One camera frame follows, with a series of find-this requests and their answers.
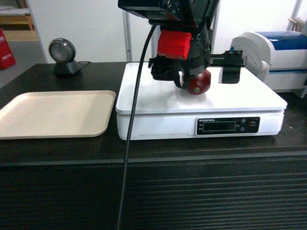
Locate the black red gripper body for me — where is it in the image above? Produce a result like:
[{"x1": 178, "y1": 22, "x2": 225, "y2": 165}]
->
[{"x1": 118, "y1": 0, "x2": 245, "y2": 89}]

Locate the white checkout scale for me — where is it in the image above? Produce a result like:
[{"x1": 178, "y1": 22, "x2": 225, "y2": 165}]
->
[{"x1": 116, "y1": 63, "x2": 287, "y2": 140}]

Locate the black checkout counter cabinet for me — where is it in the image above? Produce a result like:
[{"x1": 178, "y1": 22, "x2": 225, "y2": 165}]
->
[{"x1": 0, "y1": 93, "x2": 307, "y2": 230}]

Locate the white partition panel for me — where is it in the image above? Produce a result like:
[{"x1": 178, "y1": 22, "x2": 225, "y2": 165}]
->
[{"x1": 27, "y1": 0, "x2": 307, "y2": 63}]

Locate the white blue label printer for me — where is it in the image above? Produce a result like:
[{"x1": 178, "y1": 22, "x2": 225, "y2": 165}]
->
[{"x1": 230, "y1": 31, "x2": 307, "y2": 98}]

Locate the black round barcode scanner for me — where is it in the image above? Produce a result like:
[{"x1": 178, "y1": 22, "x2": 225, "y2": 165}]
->
[{"x1": 48, "y1": 38, "x2": 82, "y2": 77}]

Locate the beige plastic tray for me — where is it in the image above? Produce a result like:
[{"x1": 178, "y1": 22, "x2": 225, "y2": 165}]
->
[{"x1": 0, "y1": 91, "x2": 116, "y2": 139}]

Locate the wooden pallet table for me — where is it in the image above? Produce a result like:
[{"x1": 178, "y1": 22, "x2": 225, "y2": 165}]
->
[{"x1": 0, "y1": 5, "x2": 38, "y2": 41}]

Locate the red fire extinguisher box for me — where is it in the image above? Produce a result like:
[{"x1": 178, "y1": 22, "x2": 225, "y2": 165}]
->
[{"x1": 0, "y1": 29, "x2": 16, "y2": 70}]

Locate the black cable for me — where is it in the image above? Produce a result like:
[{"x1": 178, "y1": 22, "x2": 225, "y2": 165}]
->
[{"x1": 117, "y1": 23, "x2": 157, "y2": 230}]

